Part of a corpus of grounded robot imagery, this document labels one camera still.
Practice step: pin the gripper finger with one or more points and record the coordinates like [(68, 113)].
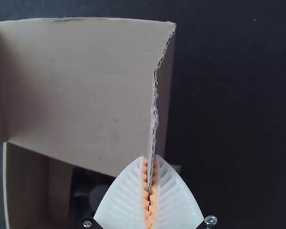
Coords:
[(178, 198), (124, 198)]

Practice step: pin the black mat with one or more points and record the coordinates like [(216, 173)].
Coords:
[(233, 95)]

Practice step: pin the cardboard box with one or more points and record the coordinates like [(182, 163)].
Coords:
[(74, 90)]

